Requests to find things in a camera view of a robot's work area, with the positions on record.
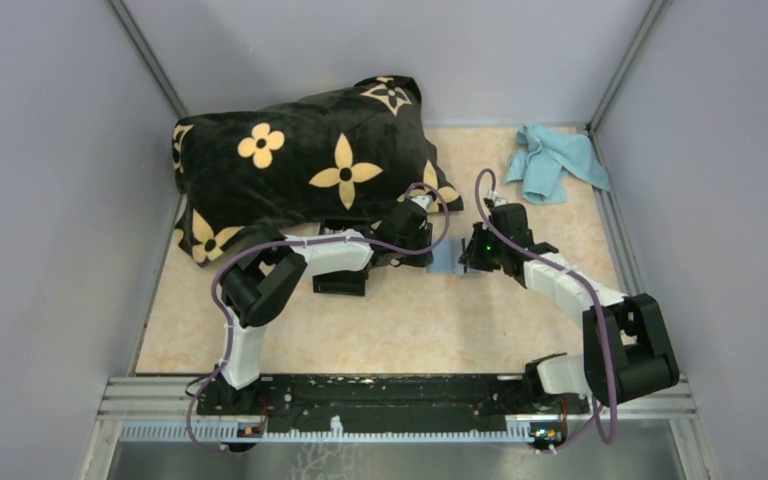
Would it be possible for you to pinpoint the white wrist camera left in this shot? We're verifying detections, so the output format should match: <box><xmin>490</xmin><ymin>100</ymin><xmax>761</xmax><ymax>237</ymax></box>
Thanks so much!
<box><xmin>411</xmin><ymin>192</ymin><xmax>438</xmax><ymax>213</ymax></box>

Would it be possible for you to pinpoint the aluminium frame rail front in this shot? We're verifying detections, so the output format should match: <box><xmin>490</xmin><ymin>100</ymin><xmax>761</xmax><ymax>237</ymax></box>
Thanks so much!
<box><xmin>95</xmin><ymin>372</ymin><xmax>698</xmax><ymax>445</ymax></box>

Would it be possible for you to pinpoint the light blue towel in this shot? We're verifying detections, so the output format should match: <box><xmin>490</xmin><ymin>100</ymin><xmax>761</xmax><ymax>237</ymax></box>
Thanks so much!
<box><xmin>504</xmin><ymin>124</ymin><xmax>612</xmax><ymax>205</ymax></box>

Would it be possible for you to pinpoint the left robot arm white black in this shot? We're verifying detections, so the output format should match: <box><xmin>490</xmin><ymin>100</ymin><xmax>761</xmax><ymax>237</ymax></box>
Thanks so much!
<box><xmin>193</xmin><ymin>194</ymin><xmax>433</xmax><ymax>415</ymax></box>

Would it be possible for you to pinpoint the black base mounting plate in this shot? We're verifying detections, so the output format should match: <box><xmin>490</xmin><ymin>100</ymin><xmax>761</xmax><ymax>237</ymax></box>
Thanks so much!
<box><xmin>221</xmin><ymin>374</ymin><xmax>590</xmax><ymax>434</ymax></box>

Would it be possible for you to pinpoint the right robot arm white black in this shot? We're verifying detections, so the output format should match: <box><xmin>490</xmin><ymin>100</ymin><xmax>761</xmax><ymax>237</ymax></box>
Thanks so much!
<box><xmin>459</xmin><ymin>198</ymin><xmax>680</xmax><ymax>412</ymax></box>

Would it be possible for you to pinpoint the black card holder box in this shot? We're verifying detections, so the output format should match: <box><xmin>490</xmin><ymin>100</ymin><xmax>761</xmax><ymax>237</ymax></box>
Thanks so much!
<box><xmin>312</xmin><ymin>217</ymin><xmax>369</xmax><ymax>297</ymax></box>

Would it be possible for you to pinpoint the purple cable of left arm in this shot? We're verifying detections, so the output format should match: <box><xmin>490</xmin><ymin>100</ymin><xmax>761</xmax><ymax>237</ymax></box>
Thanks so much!
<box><xmin>183</xmin><ymin>182</ymin><xmax>452</xmax><ymax>455</ymax></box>

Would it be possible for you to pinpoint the black pillow with cream flowers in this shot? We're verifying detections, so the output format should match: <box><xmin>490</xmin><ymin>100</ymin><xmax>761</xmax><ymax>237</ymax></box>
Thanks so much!
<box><xmin>171</xmin><ymin>75</ymin><xmax>464</xmax><ymax>266</ymax></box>

